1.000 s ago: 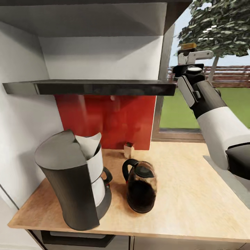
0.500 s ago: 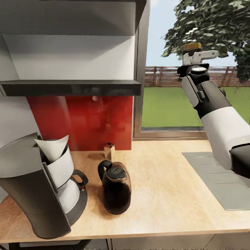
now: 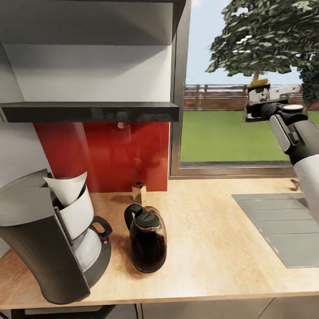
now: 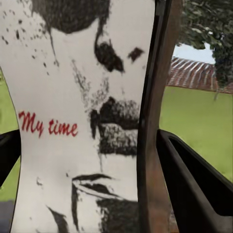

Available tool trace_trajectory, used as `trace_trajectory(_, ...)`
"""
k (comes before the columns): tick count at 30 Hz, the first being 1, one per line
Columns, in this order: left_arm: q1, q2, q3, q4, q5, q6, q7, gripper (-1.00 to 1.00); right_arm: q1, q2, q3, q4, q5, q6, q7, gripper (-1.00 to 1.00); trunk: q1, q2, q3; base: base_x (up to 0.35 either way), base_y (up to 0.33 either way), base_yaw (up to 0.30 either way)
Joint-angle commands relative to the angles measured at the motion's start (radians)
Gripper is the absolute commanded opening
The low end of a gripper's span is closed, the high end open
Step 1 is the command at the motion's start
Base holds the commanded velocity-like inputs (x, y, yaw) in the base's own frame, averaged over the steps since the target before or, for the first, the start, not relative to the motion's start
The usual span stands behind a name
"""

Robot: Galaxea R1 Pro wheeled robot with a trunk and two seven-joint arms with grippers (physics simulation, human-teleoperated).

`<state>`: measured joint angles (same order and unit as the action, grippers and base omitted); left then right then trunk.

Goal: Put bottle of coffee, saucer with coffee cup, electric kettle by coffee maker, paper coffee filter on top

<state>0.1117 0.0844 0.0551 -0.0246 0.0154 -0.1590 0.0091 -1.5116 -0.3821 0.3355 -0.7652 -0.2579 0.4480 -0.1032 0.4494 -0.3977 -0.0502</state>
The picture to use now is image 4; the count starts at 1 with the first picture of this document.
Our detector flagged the bottle of coffee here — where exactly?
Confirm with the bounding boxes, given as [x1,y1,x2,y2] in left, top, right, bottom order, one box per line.
[0,0,183,233]

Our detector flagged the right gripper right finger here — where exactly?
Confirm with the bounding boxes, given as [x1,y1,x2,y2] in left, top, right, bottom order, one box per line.
[156,129,233,233]

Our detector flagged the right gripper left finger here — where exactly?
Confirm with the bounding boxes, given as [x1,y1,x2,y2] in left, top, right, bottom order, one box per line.
[0,129,20,188]

